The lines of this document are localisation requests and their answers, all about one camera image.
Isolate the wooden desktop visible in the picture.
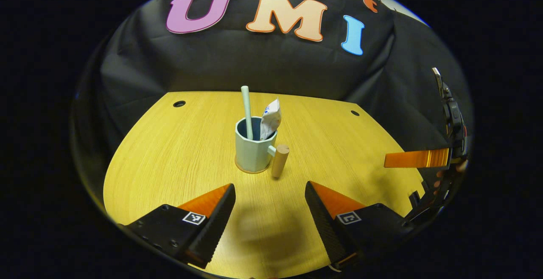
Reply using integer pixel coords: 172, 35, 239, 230
103, 91, 426, 279

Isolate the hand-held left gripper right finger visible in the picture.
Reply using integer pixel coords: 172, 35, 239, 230
304, 180, 415, 271

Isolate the black backdrop cloth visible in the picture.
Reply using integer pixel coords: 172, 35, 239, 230
71, 0, 474, 180

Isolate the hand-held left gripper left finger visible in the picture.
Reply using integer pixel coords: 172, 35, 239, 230
122, 183, 237, 270

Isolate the white toothpaste tube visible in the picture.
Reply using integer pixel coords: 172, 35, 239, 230
259, 98, 283, 141

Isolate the round brown coaster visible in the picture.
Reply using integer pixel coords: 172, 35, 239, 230
234, 159, 272, 175

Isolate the pale green toothbrush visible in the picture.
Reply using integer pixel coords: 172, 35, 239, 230
241, 85, 254, 141

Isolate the pale blue cup wooden handle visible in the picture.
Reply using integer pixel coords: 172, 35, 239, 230
235, 116, 291, 179

